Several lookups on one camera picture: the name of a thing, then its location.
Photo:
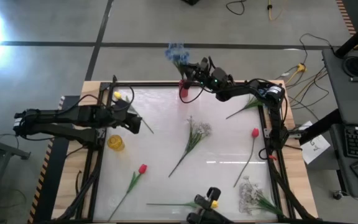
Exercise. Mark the black diagonal beam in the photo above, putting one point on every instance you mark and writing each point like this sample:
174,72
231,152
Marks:
322,126
356,37

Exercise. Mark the red glass vase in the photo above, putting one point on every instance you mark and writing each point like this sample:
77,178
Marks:
184,91

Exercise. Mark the grey metal stand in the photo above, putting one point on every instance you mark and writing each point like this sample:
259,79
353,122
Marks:
5,149

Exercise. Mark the blue artificial flower bunch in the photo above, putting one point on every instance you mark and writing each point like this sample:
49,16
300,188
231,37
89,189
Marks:
177,54

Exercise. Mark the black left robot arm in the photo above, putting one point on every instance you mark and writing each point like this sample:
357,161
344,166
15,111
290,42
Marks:
57,116

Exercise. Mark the black clamp tool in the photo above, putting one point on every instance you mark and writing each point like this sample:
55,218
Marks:
204,202

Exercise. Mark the black caster wheel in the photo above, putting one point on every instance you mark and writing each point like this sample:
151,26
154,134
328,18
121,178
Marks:
337,195

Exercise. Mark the black aluminium table frame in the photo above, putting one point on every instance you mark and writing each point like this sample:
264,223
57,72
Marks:
154,84

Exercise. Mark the white paper sheet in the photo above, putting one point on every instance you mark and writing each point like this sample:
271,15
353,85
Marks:
315,146

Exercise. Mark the yellow glass vase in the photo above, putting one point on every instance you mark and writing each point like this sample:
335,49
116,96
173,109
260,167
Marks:
116,143

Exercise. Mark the grey desk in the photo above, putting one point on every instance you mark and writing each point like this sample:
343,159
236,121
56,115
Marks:
343,102

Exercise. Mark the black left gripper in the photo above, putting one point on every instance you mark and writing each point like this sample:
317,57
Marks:
118,116

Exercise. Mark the white artificial flower bunch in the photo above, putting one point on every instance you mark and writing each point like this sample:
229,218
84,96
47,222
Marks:
249,194
194,137

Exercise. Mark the green-stemmed artificial flower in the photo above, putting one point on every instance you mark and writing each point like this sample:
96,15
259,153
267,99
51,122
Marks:
250,105

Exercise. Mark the black hazard-striped platform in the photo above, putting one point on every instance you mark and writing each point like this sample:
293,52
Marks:
54,174

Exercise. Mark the red artificial tulip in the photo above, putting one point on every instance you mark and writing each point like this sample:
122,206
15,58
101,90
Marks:
255,132
142,169

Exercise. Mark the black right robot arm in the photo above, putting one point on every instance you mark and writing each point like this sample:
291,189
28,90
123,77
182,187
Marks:
272,93

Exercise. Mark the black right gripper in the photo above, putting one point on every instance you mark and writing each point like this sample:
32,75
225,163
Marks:
221,77

